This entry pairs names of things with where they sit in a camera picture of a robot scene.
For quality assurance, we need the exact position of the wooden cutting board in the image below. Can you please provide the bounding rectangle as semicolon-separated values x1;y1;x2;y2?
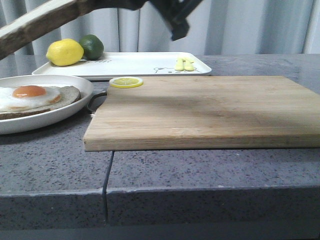
83;76;320;152

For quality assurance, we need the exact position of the yellow lemon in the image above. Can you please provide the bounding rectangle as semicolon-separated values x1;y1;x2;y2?
46;38;84;67

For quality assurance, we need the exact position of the fried egg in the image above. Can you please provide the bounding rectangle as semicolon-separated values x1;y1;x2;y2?
0;85;61;112

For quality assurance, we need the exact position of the white bread slice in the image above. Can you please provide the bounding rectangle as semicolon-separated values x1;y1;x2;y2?
0;0;98;59

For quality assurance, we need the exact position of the bottom bread slice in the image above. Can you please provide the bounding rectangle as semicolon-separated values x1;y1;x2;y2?
0;86;81;120

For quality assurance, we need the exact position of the yellow-green toy piece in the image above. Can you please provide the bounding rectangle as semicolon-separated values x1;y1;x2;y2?
183;57;195;72
174;57;185;72

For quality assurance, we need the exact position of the green lime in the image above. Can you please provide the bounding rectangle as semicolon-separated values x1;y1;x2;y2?
79;34;104;60

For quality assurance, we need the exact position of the metal cutting board handle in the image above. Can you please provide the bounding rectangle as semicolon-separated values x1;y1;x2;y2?
86;89;108;118

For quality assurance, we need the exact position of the white rectangular tray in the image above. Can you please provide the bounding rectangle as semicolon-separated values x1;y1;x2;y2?
32;52;212;81

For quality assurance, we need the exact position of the yellow-green toy piece left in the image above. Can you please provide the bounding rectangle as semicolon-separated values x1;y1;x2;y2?
174;57;185;72

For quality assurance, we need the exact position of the lemon slice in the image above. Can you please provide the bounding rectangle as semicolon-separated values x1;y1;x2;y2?
109;76;144;89

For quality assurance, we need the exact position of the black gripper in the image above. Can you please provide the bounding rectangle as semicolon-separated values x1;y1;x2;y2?
94;0;202;41

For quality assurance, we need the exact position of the white round plate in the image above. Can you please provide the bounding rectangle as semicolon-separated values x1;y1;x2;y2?
0;74;94;135

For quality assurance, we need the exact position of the yellow-green toy piece right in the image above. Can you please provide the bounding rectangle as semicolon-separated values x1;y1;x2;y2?
183;57;195;72

